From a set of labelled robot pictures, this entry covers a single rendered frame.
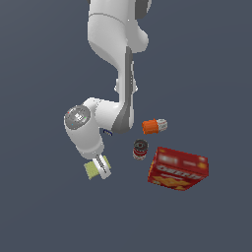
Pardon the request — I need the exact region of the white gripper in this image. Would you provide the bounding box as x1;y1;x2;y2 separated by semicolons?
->
92;154;112;180

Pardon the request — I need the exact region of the yellow-green sponge block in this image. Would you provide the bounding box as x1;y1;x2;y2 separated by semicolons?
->
84;155;112;180

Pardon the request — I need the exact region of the red-labelled tin can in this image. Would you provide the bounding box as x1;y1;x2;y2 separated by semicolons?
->
132;139;150;161

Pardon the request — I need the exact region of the orange-capped small bottle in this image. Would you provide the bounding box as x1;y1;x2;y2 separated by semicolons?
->
141;118;168;136

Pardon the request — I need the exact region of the red cracker box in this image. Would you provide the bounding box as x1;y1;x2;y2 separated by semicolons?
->
147;146;210;192

